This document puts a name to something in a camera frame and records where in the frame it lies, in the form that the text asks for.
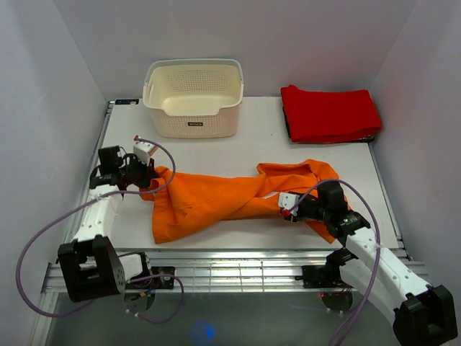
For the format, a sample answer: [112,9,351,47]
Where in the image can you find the aluminium rail frame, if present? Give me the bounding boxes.
[28,99,451,346]

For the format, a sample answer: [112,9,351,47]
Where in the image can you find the purple cable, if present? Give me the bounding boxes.
[287,179,381,346]
[15,136,185,324]

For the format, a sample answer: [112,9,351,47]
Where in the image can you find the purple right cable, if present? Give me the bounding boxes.
[287,179,381,346]

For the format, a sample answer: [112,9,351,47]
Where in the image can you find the small black label device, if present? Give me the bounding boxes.
[115,99,139,105]

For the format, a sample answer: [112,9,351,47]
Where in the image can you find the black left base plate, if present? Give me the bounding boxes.
[126,267,176,291]

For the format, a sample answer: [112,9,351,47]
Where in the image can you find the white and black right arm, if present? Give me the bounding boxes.
[278,179,458,345]

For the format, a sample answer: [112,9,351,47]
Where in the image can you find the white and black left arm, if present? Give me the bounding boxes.
[58,141,158,303]

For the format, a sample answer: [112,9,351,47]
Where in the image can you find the orange trousers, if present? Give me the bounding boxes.
[141,159,338,244]

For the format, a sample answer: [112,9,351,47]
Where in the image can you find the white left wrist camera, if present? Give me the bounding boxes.
[133,141,157,166]

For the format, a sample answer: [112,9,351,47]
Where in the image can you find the folded red trousers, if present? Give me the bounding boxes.
[280,85,382,144]

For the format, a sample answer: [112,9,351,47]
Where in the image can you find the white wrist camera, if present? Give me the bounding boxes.
[278,192,300,222]
[133,141,157,166]

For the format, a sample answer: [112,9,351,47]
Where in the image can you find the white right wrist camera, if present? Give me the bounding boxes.
[278,192,300,222]

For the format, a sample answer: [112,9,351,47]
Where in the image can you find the cream perforated plastic basket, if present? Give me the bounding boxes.
[142,58,244,139]

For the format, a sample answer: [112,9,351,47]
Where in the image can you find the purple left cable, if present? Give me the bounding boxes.
[15,136,185,324]

